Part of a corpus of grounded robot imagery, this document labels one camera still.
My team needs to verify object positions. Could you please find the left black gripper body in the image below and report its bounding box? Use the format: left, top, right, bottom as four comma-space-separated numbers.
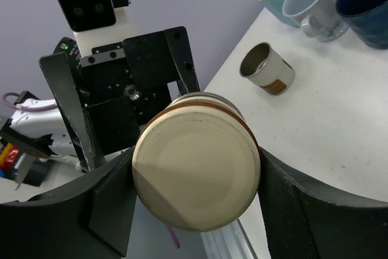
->
68, 36, 177, 155

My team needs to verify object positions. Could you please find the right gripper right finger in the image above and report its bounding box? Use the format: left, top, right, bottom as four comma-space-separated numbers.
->
258, 149, 387, 258

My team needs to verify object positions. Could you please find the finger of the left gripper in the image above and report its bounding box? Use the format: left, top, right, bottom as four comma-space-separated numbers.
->
39, 53, 105, 172
164, 26, 200, 94

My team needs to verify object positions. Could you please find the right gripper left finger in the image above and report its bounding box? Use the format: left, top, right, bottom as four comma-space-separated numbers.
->
1, 149, 136, 257

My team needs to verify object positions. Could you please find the white cup brown band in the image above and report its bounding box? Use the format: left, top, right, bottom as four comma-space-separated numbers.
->
239, 42, 295, 95

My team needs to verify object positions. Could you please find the cream cup brown band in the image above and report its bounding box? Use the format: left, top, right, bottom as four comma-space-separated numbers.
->
132, 92, 261, 232

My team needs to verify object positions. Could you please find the pale grey-blue mug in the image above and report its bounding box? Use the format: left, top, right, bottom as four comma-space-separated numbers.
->
282, 0, 349, 42

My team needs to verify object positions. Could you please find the large dark blue mug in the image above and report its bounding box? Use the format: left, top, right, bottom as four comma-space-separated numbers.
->
336, 0, 387, 50

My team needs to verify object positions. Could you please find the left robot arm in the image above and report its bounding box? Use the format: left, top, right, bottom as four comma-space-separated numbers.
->
1, 26, 199, 172

